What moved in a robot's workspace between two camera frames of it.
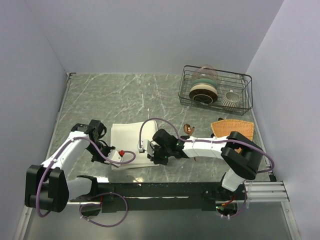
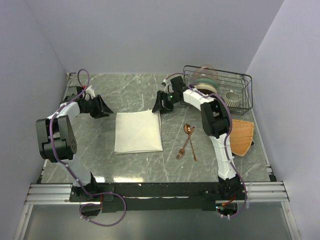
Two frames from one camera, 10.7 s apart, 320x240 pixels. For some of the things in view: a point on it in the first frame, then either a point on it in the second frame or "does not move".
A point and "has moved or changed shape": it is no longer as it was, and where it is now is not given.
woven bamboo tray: (223, 128) does not move
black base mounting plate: (135, 197) does not move
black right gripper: (156, 160) → (161, 95)
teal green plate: (204, 80) does not move
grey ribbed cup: (231, 101) does not move
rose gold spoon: (187, 129) does not move
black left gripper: (102, 160) → (102, 110)
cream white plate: (204, 86) does not move
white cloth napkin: (124, 137) has moved or changed shape
